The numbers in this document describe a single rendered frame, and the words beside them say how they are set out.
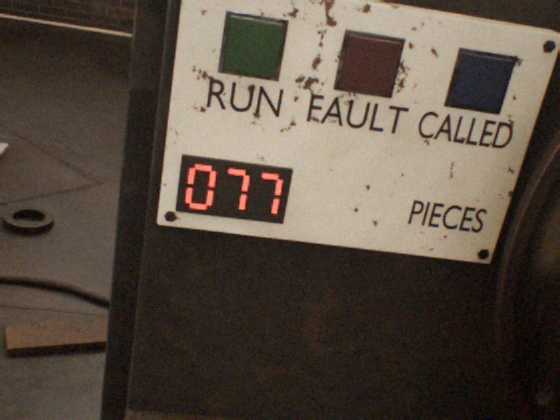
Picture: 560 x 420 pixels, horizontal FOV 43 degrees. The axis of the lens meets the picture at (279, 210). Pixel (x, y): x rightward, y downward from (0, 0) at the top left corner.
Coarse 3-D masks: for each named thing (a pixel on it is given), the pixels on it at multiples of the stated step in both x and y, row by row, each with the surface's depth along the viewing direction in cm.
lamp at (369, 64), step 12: (348, 36) 47; (360, 36) 47; (348, 48) 48; (360, 48) 48; (372, 48) 48; (384, 48) 48; (396, 48) 48; (348, 60) 48; (360, 60) 48; (372, 60) 48; (384, 60) 48; (396, 60) 48; (348, 72) 48; (360, 72) 48; (372, 72) 48; (384, 72) 48; (348, 84) 48; (360, 84) 49; (372, 84) 49; (384, 84) 49
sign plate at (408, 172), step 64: (192, 0) 46; (256, 0) 46; (320, 0) 47; (192, 64) 48; (320, 64) 48; (448, 64) 49; (512, 64) 49; (192, 128) 49; (256, 128) 50; (320, 128) 50; (384, 128) 51; (448, 128) 51; (512, 128) 51; (192, 192) 51; (256, 192) 51; (320, 192) 52; (384, 192) 53; (448, 192) 53; (448, 256) 55
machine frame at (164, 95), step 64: (384, 0) 49; (448, 0) 49; (512, 0) 49; (128, 128) 60; (128, 192) 62; (512, 192) 56; (128, 256) 65; (192, 256) 56; (256, 256) 56; (320, 256) 57; (384, 256) 57; (128, 320) 67; (192, 320) 58; (256, 320) 59; (320, 320) 59; (384, 320) 60; (448, 320) 60; (128, 384) 70; (192, 384) 61; (256, 384) 61; (320, 384) 62; (384, 384) 62; (448, 384) 63
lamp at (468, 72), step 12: (468, 60) 48; (480, 60) 48; (492, 60) 49; (504, 60) 49; (468, 72) 49; (480, 72) 49; (492, 72) 49; (504, 72) 49; (456, 84) 49; (468, 84) 49; (480, 84) 49; (492, 84) 49; (504, 84) 49; (456, 96) 49; (468, 96) 49; (480, 96) 50; (492, 96) 50; (480, 108) 50; (492, 108) 50
